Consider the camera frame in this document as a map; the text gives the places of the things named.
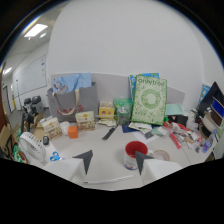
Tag wall whiteboard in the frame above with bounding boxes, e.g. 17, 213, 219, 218
12, 54, 48, 98

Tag beige printed tea box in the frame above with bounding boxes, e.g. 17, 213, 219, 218
74, 110, 97, 132
41, 117, 64, 141

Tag grey tote bag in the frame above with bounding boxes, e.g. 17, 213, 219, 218
47, 82, 100, 124

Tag mint green folder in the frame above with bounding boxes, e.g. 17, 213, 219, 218
164, 103, 186, 117

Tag white plastic cup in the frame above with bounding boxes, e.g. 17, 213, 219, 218
59, 121, 71, 136

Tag grey desk partition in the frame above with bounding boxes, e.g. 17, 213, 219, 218
50, 72, 186, 108

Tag orange small box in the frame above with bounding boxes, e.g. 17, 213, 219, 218
67, 125, 80, 140

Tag green plastic packet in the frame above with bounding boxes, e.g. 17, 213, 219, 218
113, 97, 134, 126

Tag ceiling light panel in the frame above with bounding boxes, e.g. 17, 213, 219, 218
23, 23, 49, 39

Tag yellow red carton box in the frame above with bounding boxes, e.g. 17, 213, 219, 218
98, 101, 116, 120

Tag red white mug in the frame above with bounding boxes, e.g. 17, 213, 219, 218
123, 140, 150, 171

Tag black office chair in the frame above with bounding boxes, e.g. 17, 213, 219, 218
22, 95, 45, 124

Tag red scissors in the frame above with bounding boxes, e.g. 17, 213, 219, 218
162, 121, 183, 150

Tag blue handled scissors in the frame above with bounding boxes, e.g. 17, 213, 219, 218
49, 151, 62, 163

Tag white desk fan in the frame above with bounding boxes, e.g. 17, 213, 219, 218
18, 131, 48, 165

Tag blue green picture book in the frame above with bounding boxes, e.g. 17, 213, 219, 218
128, 72, 160, 102

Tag round tape roll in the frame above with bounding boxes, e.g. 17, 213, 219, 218
153, 149, 171, 162

